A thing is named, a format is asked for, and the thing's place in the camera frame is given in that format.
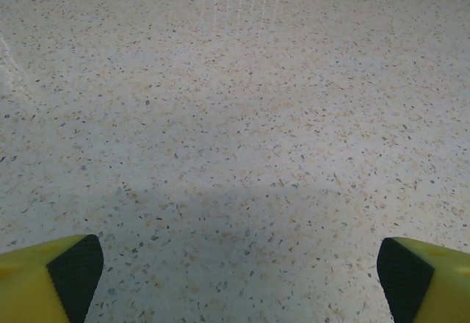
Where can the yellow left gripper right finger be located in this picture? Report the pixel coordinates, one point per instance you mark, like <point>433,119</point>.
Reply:
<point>433,286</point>

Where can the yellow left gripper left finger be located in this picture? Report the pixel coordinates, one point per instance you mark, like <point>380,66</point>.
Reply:
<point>33,286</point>

